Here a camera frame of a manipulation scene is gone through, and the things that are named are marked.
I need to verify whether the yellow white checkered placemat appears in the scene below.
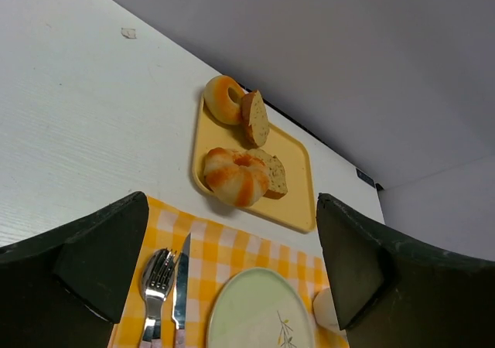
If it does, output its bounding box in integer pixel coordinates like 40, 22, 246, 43
108, 197, 349, 347

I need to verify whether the small paper scrap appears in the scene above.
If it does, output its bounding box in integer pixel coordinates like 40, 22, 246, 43
121, 28, 137, 39

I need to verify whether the silver fork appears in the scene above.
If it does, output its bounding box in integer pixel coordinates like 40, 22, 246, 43
139, 248, 176, 347

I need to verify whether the yellow plastic tray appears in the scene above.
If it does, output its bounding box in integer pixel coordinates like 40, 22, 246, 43
192, 98, 316, 233

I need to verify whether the plain ring bagel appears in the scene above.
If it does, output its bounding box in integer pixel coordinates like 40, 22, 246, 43
203, 75, 245, 125

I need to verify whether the white cup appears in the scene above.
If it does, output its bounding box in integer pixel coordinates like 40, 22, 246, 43
312, 288, 346, 336

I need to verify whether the twisted orange white bun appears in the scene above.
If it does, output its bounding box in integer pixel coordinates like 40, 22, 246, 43
203, 147, 270, 207

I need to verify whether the pale green ceramic plate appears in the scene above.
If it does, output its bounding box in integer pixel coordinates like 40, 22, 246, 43
206, 268, 316, 347

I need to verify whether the seeded bread slice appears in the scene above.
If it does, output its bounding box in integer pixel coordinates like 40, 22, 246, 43
247, 148, 288, 200
241, 90, 270, 148

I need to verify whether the silver table knife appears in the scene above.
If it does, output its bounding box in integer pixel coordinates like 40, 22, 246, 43
172, 234, 191, 348

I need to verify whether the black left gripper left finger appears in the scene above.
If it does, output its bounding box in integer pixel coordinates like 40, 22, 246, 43
1, 192, 149, 347

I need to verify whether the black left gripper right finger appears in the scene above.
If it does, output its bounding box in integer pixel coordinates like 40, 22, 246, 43
316, 193, 494, 347

